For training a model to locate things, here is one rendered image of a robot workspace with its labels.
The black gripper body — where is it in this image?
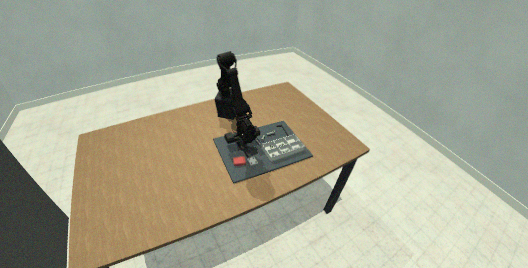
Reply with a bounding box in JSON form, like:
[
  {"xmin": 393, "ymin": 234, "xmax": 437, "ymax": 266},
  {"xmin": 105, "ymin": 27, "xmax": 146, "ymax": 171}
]
[{"xmin": 224, "ymin": 123, "xmax": 260, "ymax": 144}]

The white mounting bracket with four holes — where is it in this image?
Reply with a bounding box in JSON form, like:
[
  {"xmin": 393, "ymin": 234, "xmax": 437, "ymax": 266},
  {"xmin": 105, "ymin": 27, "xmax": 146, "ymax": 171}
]
[{"xmin": 247, "ymin": 157, "xmax": 258, "ymax": 168}]

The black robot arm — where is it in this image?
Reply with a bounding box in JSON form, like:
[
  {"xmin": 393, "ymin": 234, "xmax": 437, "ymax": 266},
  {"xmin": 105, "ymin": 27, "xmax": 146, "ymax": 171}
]
[{"xmin": 216, "ymin": 51, "xmax": 256, "ymax": 144}]

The salmon-red block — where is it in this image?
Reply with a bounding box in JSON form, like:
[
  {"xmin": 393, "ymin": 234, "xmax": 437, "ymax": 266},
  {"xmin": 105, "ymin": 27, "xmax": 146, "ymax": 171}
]
[{"xmin": 233, "ymin": 156, "xmax": 246, "ymax": 166}]

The white divided parts tray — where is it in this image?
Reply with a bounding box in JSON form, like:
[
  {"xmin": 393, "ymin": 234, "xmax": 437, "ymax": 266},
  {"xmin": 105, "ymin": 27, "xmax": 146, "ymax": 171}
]
[{"xmin": 262, "ymin": 134, "xmax": 304, "ymax": 162}]

